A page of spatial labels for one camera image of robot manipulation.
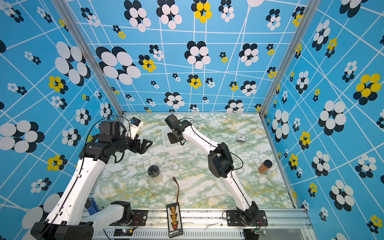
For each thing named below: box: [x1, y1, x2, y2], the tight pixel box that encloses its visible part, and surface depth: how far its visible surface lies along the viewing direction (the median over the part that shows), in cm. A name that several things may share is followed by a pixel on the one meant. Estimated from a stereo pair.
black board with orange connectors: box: [166, 202, 184, 238], surface depth 73 cm
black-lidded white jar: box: [147, 165, 163, 184], surface depth 80 cm
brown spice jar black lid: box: [258, 159, 273, 174], surface depth 84 cm
